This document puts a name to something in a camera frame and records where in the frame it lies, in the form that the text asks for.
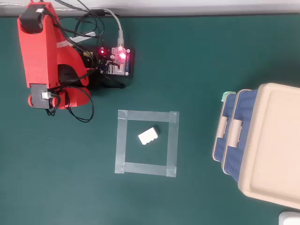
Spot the black controller board base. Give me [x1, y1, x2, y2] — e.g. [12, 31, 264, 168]
[86, 45, 135, 89]

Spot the red fixed gripper finger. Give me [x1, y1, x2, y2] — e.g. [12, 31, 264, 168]
[57, 86, 92, 110]

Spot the blue drawer beige handle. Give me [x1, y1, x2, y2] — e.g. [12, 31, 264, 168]
[211, 91, 237, 163]
[221, 88, 259, 184]

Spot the white box corner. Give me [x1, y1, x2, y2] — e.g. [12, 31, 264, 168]
[278, 211, 300, 225]

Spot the grey USB cable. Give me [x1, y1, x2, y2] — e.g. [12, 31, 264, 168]
[0, 2, 125, 47]

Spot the black power cable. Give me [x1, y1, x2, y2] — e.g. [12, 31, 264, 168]
[53, 0, 105, 51]

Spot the white cable tie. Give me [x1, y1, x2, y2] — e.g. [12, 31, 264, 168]
[56, 31, 97, 49]

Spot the beige drawer cabinet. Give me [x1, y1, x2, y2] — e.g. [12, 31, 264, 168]
[238, 82, 300, 210]

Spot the mint green tab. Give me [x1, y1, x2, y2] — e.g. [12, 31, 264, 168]
[221, 91, 236, 103]

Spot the black servo cable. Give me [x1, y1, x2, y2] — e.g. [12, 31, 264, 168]
[45, 82, 95, 123]

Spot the white cube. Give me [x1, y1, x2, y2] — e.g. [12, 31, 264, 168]
[137, 126, 160, 146]

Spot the translucent tape strip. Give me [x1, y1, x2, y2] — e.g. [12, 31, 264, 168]
[165, 112, 180, 178]
[114, 161, 177, 178]
[114, 110, 128, 174]
[118, 109, 180, 124]

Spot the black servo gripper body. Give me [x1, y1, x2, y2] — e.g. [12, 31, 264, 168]
[30, 83, 56, 109]

